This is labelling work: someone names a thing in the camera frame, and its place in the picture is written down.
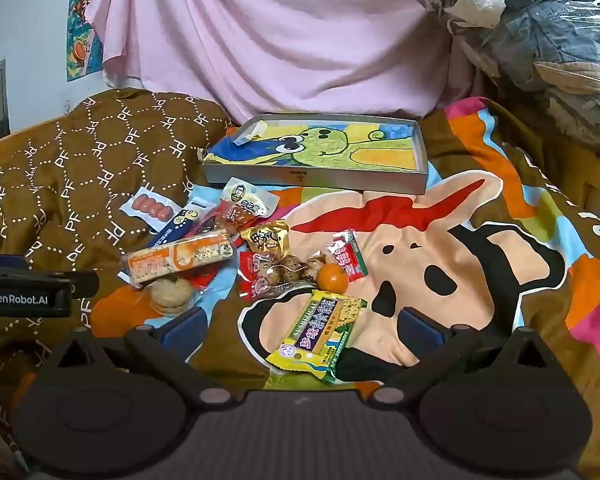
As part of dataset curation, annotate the grey tray box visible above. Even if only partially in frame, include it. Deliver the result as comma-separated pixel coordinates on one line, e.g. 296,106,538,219
202,112,428,196

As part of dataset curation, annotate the pink cloth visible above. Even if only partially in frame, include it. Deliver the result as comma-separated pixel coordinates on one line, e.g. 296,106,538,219
87,0,486,126

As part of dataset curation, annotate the white red chicken foot packet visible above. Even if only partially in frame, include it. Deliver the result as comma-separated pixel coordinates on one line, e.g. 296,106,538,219
187,176,281,288

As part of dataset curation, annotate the wall poster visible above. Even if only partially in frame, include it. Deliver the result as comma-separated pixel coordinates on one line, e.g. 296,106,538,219
66,0,106,82

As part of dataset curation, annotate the mandarin orange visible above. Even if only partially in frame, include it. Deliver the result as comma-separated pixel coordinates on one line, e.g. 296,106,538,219
316,262,350,292

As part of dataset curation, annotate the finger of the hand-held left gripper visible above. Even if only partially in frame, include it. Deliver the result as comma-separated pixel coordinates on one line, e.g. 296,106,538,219
71,270,101,297

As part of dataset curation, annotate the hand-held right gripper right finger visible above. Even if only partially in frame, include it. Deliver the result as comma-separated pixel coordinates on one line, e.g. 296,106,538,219
362,307,551,408

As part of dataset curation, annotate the red green snack packet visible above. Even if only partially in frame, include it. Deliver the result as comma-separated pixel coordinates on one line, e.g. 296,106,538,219
326,229,370,283

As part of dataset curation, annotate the torn paper scrap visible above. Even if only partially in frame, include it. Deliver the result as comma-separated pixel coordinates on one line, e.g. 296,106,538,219
232,121,267,146

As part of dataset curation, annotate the colourful cartoon blanket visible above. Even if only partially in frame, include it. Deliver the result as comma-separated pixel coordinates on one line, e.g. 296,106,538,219
87,95,600,461

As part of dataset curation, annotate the blue white snack packet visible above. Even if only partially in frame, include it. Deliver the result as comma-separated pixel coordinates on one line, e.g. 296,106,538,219
145,199,213,248

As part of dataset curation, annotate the orange cracker packet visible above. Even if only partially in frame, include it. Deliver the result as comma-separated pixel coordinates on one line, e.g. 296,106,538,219
120,227,236,289

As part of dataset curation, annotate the gold snack packet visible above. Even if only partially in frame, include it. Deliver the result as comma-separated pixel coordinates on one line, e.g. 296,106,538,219
240,220,291,262

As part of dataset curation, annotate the round biscuits clear packet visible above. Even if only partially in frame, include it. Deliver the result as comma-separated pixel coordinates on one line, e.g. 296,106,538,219
147,276,196,317

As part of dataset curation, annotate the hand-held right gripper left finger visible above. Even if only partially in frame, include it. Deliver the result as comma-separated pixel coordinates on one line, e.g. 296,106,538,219
55,307,244,408

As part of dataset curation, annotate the sausage packet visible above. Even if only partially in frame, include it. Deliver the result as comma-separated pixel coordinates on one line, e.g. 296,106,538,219
119,186,183,233

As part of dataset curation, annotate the red clear braised snack packet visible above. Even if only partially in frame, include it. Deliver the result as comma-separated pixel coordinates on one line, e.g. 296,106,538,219
238,252,316,302

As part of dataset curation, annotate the yellow green cracker packet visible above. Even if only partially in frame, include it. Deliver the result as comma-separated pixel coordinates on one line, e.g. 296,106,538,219
266,290,368,386

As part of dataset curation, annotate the plastic bag of clothes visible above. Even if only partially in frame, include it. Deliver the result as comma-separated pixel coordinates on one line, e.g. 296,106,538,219
412,0,600,147

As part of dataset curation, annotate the crayon drawing paper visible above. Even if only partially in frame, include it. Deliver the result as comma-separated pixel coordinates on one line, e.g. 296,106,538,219
207,117,421,174

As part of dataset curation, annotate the brown speckled eggs packet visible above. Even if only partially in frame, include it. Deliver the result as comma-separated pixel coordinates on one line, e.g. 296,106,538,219
262,254,328,287

